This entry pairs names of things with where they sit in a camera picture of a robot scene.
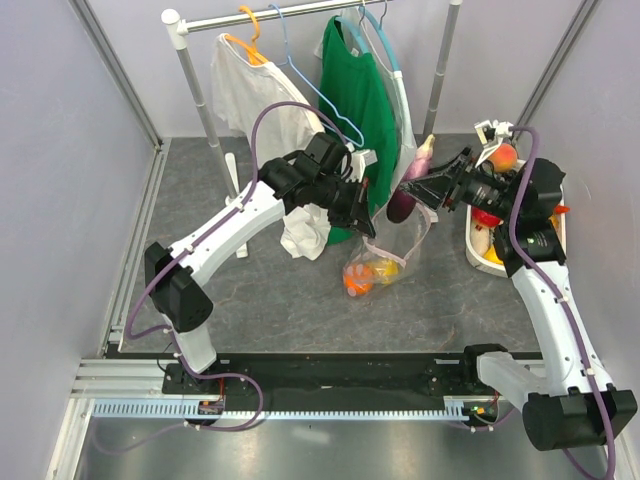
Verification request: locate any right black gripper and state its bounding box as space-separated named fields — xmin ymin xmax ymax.
xmin=401 ymin=144 xmax=522 ymax=223

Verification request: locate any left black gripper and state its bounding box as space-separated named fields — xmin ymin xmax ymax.
xmin=312 ymin=174 xmax=375 ymax=239

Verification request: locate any purple eggplant toy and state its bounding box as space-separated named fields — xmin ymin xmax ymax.
xmin=385 ymin=133 xmax=437 ymax=224

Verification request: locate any red apple toy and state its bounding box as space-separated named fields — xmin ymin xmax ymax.
xmin=471 ymin=207 xmax=503 ymax=228

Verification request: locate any clear pink-dotted zip bag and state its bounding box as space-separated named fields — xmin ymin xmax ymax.
xmin=342 ymin=205 xmax=435 ymax=297

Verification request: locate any yellow squash toy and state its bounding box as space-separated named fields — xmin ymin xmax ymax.
xmin=370 ymin=258 xmax=400 ymax=285

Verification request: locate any orange toy fruit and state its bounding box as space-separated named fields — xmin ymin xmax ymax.
xmin=343 ymin=263 xmax=375 ymax=297

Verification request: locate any peach toy fruit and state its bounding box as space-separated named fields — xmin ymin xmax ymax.
xmin=488 ymin=143 xmax=518 ymax=173

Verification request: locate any yellow pear toy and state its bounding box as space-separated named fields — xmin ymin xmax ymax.
xmin=483 ymin=245 xmax=504 ymax=265

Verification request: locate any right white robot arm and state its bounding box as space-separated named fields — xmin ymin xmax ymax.
xmin=400 ymin=149 xmax=638 ymax=451

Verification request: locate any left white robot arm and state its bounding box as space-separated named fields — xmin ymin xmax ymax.
xmin=144 ymin=133 xmax=375 ymax=393

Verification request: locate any white tank top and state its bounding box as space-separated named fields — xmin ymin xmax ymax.
xmin=320 ymin=15 xmax=417 ymax=194

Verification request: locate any white fruit basket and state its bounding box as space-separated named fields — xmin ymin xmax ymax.
xmin=464 ymin=157 xmax=569 ymax=279

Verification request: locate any green t-shirt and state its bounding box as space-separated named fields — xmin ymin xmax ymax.
xmin=319 ymin=16 xmax=398 ymax=214

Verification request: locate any red chili pepper toy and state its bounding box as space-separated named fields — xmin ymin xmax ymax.
xmin=554 ymin=205 xmax=570 ymax=215

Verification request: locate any white t-shirt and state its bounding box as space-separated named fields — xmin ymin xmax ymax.
xmin=211 ymin=34 xmax=331 ymax=261

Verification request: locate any teal padded hanger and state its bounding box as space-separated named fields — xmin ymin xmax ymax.
xmin=338 ymin=5 xmax=401 ymax=78

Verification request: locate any orange hanger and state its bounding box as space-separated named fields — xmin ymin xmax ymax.
xmin=224 ymin=5 xmax=269 ymax=66

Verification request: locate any silver clothes rack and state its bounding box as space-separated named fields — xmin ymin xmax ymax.
xmin=160 ymin=0 xmax=463 ymax=259

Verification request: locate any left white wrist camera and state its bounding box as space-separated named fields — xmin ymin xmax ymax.
xmin=347 ymin=143 xmax=377 ymax=181

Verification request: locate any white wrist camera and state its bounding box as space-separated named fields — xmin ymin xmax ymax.
xmin=347 ymin=143 xmax=377 ymax=181
xmin=474 ymin=120 xmax=514 ymax=167

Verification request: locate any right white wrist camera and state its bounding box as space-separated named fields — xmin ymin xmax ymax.
xmin=474 ymin=120 xmax=514 ymax=167

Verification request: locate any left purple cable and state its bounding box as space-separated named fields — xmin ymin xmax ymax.
xmin=91 ymin=101 xmax=361 ymax=455

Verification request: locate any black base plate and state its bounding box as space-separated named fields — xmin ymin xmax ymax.
xmin=162 ymin=352 xmax=495 ymax=411

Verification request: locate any right aluminium frame post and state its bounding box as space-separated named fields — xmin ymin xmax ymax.
xmin=516 ymin=0 xmax=601 ymax=126

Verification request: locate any aluminium frame post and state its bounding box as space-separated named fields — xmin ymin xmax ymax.
xmin=68 ymin=0 xmax=163 ymax=150
xmin=516 ymin=0 xmax=601 ymax=126

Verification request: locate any light blue wire hanger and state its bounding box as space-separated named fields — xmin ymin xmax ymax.
xmin=269 ymin=3 xmax=365 ymax=148

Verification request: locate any slotted cable duct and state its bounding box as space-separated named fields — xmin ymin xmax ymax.
xmin=92 ymin=399 xmax=470 ymax=421

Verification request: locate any left aluminium frame post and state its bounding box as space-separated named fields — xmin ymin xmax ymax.
xmin=68 ymin=0 xmax=163 ymax=150

